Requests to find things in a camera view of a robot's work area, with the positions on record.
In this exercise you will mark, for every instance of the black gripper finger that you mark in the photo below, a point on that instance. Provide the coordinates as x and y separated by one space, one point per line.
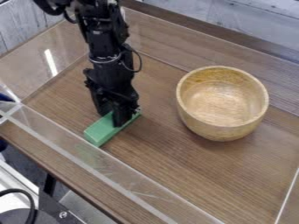
121 114
100 102

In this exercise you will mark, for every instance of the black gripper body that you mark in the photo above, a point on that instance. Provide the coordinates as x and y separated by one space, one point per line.
109 78

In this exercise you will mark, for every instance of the green rectangular block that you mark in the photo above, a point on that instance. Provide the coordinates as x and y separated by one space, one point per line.
101 130

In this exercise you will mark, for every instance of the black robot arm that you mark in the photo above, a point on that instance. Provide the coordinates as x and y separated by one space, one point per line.
104 30

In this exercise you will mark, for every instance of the light wooden bowl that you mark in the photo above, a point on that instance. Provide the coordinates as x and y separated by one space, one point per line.
222 102

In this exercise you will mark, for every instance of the black table leg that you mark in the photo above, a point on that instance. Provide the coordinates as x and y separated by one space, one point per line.
49 184

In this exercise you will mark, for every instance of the clear acrylic tray wall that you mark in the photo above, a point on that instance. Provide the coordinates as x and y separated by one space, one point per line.
156 174

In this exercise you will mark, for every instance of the grey metal base plate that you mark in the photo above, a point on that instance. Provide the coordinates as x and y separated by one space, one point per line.
72 210

